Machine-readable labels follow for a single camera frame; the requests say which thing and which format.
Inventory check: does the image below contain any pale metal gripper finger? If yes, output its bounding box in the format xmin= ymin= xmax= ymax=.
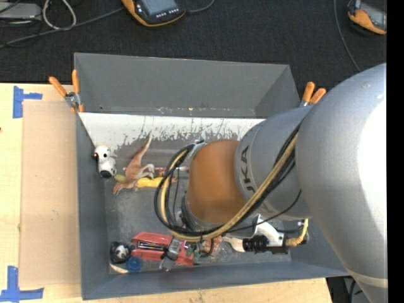
xmin=162 ymin=239 xmax=183 ymax=261
xmin=158 ymin=257 xmax=176 ymax=271

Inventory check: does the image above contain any red stapler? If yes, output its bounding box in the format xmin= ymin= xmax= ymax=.
xmin=130 ymin=231 xmax=197 ymax=267

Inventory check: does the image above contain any orange-brown small toy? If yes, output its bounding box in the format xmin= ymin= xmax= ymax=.
xmin=201 ymin=236 xmax=224 ymax=255

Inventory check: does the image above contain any blue round cap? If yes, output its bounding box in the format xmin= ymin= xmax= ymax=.
xmin=126 ymin=256 xmax=143 ymax=273

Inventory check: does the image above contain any black and white toy ball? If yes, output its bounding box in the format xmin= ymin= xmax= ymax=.
xmin=109 ymin=241 xmax=132 ymax=264

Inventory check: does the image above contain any white curved strip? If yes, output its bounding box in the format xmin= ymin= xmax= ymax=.
xmin=109 ymin=262 xmax=131 ymax=275

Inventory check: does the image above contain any yellow toy banana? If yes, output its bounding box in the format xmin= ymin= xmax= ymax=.
xmin=135 ymin=175 xmax=165 ymax=189

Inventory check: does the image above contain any brown toy dinosaur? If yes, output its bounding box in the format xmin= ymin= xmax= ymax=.
xmin=112 ymin=136 xmax=156 ymax=197

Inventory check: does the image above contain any white and black toy animal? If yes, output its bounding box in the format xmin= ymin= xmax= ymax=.
xmin=92 ymin=145 xmax=118 ymax=179

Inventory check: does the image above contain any brown cardboard board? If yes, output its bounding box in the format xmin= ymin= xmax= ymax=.
xmin=18 ymin=99 xmax=81 ymax=292

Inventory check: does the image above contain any grey metal bin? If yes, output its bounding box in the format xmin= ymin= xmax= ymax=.
xmin=73 ymin=52 xmax=350 ymax=301

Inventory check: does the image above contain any black cylinder on white bracket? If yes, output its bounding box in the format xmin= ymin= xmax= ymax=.
xmin=222 ymin=215 xmax=311 ymax=255

